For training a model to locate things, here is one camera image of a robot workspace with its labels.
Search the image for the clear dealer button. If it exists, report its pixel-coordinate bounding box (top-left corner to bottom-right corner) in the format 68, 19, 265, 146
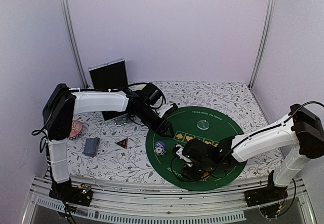
197, 120, 210, 130

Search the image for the red patterned bowl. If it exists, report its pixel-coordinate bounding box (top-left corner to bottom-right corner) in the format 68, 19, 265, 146
68, 120, 83, 139

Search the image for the aluminium frame post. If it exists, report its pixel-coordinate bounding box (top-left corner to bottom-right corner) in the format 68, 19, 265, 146
248, 0, 276, 91
60, 0, 88, 88

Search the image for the blue playing card deck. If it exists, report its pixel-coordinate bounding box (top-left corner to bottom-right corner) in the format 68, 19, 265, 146
83, 137, 100, 157

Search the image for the small poker chip stack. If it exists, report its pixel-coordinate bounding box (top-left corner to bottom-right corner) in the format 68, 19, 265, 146
154, 146, 167, 156

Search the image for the aluminium poker chip case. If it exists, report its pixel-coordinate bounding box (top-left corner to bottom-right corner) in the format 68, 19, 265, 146
88, 58, 132, 127

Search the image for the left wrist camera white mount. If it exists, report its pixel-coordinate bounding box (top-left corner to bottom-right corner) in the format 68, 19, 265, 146
156, 103, 178, 118

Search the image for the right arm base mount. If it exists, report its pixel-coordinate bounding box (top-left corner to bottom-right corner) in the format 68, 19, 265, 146
244, 183, 288, 207

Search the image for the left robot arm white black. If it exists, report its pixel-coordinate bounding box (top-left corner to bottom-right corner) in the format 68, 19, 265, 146
32, 83, 177, 201

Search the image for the right aluminium frame post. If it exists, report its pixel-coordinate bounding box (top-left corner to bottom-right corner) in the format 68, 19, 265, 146
248, 0, 276, 91

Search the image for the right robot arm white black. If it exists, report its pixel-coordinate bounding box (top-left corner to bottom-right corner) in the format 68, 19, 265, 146
175, 104, 323, 202

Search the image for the black triangular button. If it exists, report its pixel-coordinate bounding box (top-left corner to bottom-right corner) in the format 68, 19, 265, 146
115, 138, 128, 149

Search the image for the left aluminium frame post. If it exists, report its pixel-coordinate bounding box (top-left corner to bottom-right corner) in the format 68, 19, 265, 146
60, 0, 88, 88

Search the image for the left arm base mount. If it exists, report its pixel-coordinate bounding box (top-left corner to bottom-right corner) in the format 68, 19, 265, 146
49, 182, 93, 207

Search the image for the purple small blind button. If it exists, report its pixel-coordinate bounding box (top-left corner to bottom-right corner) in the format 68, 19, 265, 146
154, 141, 166, 149

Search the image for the green round poker mat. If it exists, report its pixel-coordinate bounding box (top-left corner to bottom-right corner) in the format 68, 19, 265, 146
145, 106, 246, 191

